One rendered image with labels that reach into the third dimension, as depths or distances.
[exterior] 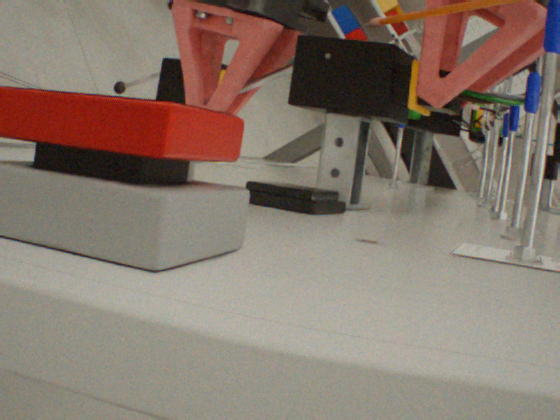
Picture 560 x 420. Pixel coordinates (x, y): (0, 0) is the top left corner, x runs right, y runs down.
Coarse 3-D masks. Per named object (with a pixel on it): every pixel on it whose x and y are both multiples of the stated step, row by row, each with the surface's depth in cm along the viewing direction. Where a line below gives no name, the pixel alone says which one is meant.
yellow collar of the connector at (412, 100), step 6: (414, 60) 39; (414, 66) 39; (414, 72) 39; (414, 78) 39; (414, 84) 39; (414, 90) 39; (414, 96) 39; (408, 102) 39; (414, 102) 39; (408, 108) 39; (414, 108) 39; (420, 108) 40; (426, 114) 42
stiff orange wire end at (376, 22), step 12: (480, 0) 31; (492, 0) 30; (504, 0) 29; (516, 0) 28; (420, 12) 35; (432, 12) 34; (444, 12) 33; (456, 12) 33; (372, 24) 40; (384, 24) 39
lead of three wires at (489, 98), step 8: (464, 96) 40; (472, 96) 39; (480, 96) 39; (488, 96) 39; (496, 96) 39; (504, 96) 39; (512, 96) 39; (520, 96) 39; (488, 104) 39; (512, 104) 39; (520, 104) 39
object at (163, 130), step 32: (0, 96) 17; (32, 96) 16; (64, 96) 16; (96, 96) 16; (0, 128) 17; (32, 128) 16; (64, 128) 16; (96, 128) 16; (128, 128) 16; (160, 128) 15; (192, 128) 17; (224, 128) 19; (64, 160) 17; (96, 160) 17; (128, 160) 17; (160, 160) 18; (192, 160) 17; (224, 160) 19
